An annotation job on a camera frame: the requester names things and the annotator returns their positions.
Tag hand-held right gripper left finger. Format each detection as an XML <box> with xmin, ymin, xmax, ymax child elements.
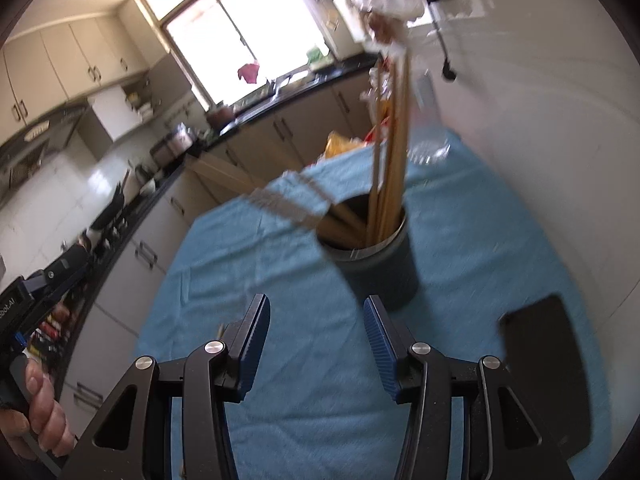
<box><xmin>62</xmin><ymin>294</ymin><xmax>272</xmax><ymax>480</ymax></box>

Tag person's left hand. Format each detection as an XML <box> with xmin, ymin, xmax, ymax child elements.
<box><xmin>0</xmin><ymin>357</ymin><xmax>77</xmax><ymax>461</ymax></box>

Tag kitchen window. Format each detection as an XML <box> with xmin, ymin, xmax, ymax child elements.
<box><xmin>137</xmin><ymin>0</ymin><xmax>333</xmax><ymax>111</ymax></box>

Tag cream wall cabinets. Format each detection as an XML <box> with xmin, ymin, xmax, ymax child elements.
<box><xmin>0</xmin><ymin>12</ymin><xmax>151</xmax><ymax>128</ymax></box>

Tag clear glass mug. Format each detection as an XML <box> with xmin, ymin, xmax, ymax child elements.
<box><xmin>406</xmin><ymin>67</ymin><xmax>452</xmax><ymax>166</ymax></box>

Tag gas stove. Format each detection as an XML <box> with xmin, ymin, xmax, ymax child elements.
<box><xmin>60</xmin><ymin>220</ymin><xmax>126</xmax><ymax>271</ymax></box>

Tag sink faucet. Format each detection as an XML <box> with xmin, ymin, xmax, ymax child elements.
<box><xmin>270</xmin><ymin>76</ymin><xmax>296</xmax><ymax>100</ymax></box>

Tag black frying pan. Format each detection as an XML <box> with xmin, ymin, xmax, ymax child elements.
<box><xmin>89</xmin><ymin>182</ymin><xmax>126</xmax><ymax>231</ymax></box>

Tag black rectangular flat object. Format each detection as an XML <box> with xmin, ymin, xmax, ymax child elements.
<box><xmin>499</xmin><ymin>294</ymin><xmax>595</xmax><ymax>462</ymax></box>

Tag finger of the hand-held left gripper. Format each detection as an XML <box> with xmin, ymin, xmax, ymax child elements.
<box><xmin>42</xmin><ymin>245</ymin><xmax>95</xmax><ymax>297</ymax></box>

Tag row of condiment bottles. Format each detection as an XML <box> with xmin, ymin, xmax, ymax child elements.
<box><xmin>27</xmin><ymin>305</ymin><xmax>71</xmax><ymax>361</ymax></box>

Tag teal tablecloth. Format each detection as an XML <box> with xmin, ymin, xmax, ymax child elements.
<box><xmin>135</xmin><ymin>127</ymin><xmax>616</xmax><ymax>480</ymax></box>

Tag electric kettle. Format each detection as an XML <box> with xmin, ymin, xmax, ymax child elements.
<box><xmin>132</xmin><ymin>162</ymin><xmax>157</xmax><ymax>188</ymax></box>

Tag black kitchen countertop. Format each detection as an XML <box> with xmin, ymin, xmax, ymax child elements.
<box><xmin>50</xmin><ymin>52</ymin><xmax>378</xmax><ymax>321</ymax></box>

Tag cream base cabinets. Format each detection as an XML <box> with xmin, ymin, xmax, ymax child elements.
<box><xmin>50</xmin><ymin>67</ymin><xmax>381</xmax><ymax>421</ymax></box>

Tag range hood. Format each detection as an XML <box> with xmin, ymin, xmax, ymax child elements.
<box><xmin>0</xmin><ymin>105</ymin><xmax>88</xmax><ymax>188</ymax></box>

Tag bunch of wooden chopsticks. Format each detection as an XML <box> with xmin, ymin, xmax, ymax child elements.
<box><xmin>187</xmin><ymin>50</ymin><xmax>413</xmax><ymax>251</ymax></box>

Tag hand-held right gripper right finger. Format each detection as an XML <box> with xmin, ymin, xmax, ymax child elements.
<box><xmin>363</xmin><ymin>295</ymin><xmax>576</xmax><ymax>480</ymax></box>

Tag black power plug and cable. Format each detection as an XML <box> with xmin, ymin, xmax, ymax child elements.
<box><xmin>422</xmin><ymin>0</ymin><xmax>458</xmax><ymax>82</ymax></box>

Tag white wall shelf unit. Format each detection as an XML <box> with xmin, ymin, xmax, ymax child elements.
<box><xmin>89</xmin><ymin>84</ymin><xmax>163</xmax><ymax>142</ymax></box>

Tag black utensil holder cup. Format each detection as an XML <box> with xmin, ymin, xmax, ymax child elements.
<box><xmin>318</xmin><ymin>195</ymin><xmax>421</xmax><ymax>312</ymax></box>

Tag brown cooking pot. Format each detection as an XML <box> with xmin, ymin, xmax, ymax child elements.
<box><xmin>206</xmin><ymin>102</ymin><xmax>237</xmax><ymax>131</ymax></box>

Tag plastic bag with yellow contents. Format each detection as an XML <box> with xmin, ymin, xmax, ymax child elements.
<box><xmin>325</xmin><ymin>130</ymin><xmax>373</xmax><ymax>161</ymax></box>

